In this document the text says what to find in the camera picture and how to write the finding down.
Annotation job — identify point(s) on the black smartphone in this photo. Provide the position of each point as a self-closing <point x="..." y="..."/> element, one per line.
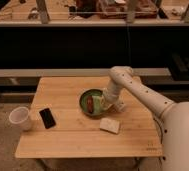
<point x="47" y="118"/>

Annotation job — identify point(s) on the beige sponge block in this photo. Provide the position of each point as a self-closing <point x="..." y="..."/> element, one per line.
<point x="110" y="125"/>

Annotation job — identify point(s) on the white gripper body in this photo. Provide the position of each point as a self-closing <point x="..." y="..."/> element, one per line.
<point x="105" y="105"/>

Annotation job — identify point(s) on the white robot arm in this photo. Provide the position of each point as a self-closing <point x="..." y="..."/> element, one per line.
<point x="175" y="116"/>

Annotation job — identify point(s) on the red food in bowl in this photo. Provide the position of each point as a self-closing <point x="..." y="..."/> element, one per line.
<point x="89" y="103"/>

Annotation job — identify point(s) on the wooden folding table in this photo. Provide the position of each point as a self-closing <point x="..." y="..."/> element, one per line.
<point x="77" y="136"/>

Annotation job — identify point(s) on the green ceramic bowl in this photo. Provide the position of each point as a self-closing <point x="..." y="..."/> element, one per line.
<point x="96" y="95"/>

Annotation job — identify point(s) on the white plastic cup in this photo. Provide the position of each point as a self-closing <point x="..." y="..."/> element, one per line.
<point x="20" y="117"/>

